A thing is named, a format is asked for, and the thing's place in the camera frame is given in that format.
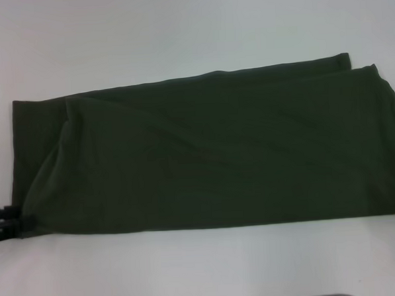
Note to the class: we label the dark green FREE! t-shirt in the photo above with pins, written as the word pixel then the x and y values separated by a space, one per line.
pixel 201 154

